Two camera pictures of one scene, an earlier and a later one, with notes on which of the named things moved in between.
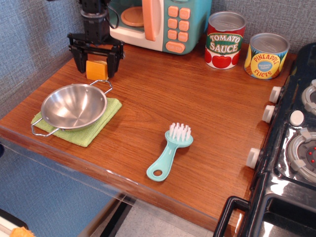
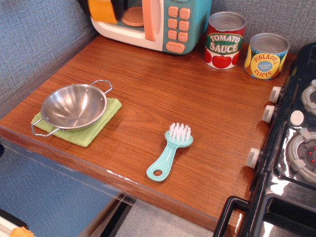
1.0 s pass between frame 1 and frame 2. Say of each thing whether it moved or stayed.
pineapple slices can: stayed
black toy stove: stayed
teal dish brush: stayed
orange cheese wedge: moved
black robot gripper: moved
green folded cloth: stayed
